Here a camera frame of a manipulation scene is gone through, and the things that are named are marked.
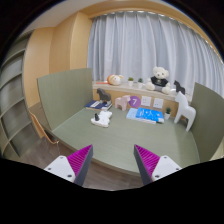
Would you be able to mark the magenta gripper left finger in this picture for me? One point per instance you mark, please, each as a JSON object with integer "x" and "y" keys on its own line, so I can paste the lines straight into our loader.
{"x": 73, "y": 168}

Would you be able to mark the dark blue book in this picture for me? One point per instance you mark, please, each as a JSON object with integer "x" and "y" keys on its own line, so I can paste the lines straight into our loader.
{"x": 97, "y": 105}

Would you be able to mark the green desk partition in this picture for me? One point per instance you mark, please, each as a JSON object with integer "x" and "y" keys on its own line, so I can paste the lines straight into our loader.
{"x": 65, "y": 93}
{"x": 208, "y": 127}

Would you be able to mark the white wall socket left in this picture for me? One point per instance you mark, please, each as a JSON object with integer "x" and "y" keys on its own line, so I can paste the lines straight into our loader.
{"x": 145, "y": 101}

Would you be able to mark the wooden chair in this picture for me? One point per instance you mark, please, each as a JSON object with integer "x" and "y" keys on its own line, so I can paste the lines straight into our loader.
{"x": 42, "y": 132}

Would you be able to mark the pink wooden horse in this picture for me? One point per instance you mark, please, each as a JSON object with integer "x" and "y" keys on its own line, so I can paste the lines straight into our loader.
{"x": 122, "y": 102}

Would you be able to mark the orange white plush toy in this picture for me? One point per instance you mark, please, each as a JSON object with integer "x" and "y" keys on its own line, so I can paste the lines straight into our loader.
{"x": 114, "y": 79}

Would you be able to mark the grey wooden bookshelf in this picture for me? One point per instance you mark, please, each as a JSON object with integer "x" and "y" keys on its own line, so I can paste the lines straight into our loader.
{"x": 17, "y": 132}

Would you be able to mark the purple round number sign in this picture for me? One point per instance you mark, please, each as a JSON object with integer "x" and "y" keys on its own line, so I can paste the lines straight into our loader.
{"x": 134, "y": 101}

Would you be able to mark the white wall socket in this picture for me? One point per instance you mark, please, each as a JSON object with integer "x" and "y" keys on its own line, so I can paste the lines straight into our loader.
{"x": 145, "y": 101}
{"x": 158, "y": 103}

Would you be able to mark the white power strip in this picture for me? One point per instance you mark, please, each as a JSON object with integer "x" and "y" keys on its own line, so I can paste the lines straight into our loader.
{"x": 104, "y": 119}

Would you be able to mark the small potted plant right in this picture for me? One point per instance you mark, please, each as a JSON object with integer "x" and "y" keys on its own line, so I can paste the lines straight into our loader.
{"x": 167, "y": 113}

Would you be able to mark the white wall socket right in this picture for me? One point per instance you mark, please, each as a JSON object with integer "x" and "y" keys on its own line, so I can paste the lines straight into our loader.
{"x": 158, "y": 103}

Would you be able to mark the small black horse figure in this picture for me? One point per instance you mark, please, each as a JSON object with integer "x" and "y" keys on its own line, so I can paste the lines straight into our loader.
{"x": 179, "y": 88}

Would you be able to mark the small potted plant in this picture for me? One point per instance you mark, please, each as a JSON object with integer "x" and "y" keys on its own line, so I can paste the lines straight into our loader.
{"x": 167, "y": 113}
{"x": 140, "y": 83}
{"x": 130, "y": 81}

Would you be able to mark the white teddy bear black shirt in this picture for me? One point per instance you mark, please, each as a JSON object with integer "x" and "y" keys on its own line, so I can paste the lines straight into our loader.
{"x": 159, "y": 82}

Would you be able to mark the small potted plant middle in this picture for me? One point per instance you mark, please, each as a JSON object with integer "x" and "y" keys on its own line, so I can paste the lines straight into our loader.
{"x": 140, "y": 83}

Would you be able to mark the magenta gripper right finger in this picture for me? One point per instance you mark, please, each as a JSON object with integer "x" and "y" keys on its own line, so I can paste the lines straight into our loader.
{"x": 153, "y": 167}

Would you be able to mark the white wooden horse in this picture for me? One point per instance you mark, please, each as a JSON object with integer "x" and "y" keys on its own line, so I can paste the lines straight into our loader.
{"x": 184, "y": 110}

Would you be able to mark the white sheer curtain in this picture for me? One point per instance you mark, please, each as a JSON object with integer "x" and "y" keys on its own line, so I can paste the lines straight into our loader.
{"x": 131, "y": 44}

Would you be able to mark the dark grey wooden horse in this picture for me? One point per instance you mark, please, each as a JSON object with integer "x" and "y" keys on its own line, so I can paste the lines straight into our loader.
{"x": 103, "y": 95}

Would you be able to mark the green left desk partition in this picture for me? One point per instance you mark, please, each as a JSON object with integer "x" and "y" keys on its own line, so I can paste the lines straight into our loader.
{"x": 65, "y": 93}

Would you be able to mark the small potted plant left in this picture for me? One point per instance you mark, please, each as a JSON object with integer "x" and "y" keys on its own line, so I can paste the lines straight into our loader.
{"x": 130, "y": 81}

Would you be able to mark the green right desk partition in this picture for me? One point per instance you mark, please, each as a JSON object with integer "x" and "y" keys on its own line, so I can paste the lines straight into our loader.
{"x": 208, "y": 127}

